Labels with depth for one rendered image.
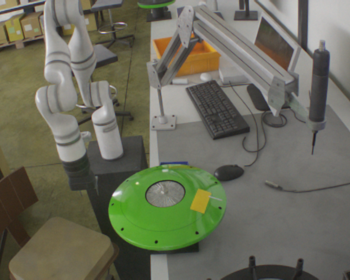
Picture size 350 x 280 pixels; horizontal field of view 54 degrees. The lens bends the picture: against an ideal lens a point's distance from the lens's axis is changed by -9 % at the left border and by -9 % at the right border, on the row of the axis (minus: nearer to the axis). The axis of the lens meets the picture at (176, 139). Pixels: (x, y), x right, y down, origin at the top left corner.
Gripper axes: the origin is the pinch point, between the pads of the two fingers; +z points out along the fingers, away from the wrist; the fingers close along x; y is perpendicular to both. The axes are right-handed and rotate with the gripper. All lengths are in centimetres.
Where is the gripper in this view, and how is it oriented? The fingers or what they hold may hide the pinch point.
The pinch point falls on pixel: (90, 195)
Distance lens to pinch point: 114.6
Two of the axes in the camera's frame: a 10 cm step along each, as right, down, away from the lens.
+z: 1.1, 8.2, 5.7
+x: 9.9, -1.2, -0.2
